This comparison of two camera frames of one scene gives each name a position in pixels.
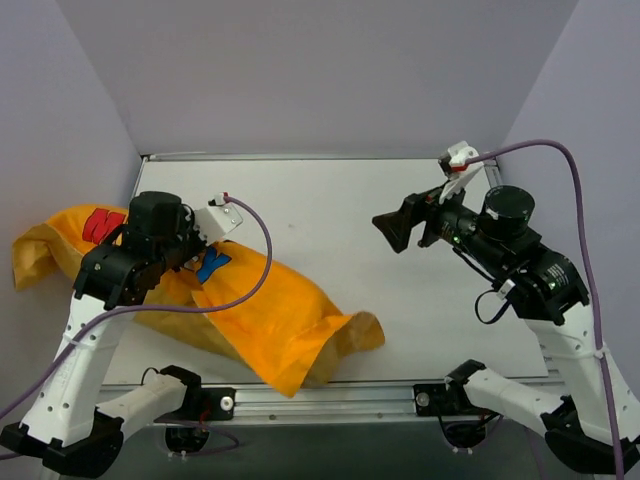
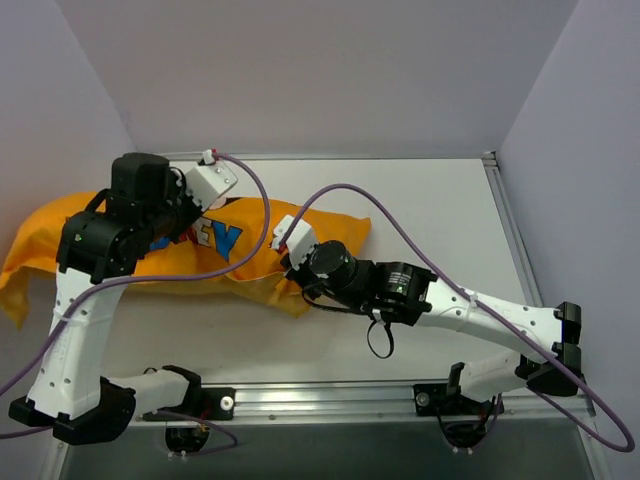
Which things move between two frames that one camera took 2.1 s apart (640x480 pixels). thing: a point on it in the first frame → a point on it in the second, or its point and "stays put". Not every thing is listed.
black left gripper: [189, 249] → [186, 213]
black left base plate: [219, 401] stays put
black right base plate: [430, 399] stays put
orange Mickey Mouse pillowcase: [220, 304] → [229, 250]
